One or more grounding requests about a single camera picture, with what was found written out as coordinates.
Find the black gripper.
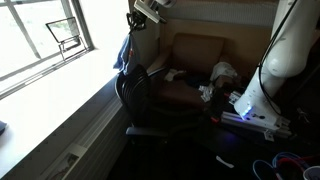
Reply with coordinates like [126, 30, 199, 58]
[126, 0, 167, 32]

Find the light blue printed t shirt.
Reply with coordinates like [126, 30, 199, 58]
[113, 33, 140, 75]

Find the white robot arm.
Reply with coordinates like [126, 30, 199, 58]
[171, 0, 320, 127]

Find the black office chair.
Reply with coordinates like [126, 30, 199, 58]
[115, 64, 200, 139]

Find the white nike sock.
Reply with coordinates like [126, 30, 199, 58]
[164, 69, 184, 81]

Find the framed panel on windowsill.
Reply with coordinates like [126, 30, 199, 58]
[46, 17, 87, 61]

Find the brown leather armchair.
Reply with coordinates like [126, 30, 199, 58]
[147, 33, 242, 111]

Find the dark navy garment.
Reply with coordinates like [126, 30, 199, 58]
[185, 75, 211, 88]

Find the white cloth on armrest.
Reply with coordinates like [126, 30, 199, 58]
[210, 62, 238, 81]

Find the white patterned cloth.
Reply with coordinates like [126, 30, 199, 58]
[199, 84, 215, 102]

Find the white tape strip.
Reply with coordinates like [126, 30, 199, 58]
[216, 156, 234, 169]

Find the white cup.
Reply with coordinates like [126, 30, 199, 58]
[303, 166, 320, 180]

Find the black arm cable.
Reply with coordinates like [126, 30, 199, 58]
[257, 0, 299, 116]

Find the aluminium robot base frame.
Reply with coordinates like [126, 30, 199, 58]
[221, 91, 292, 141]

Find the blue hose coil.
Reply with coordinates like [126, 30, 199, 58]
[252, 151, 313, 180]

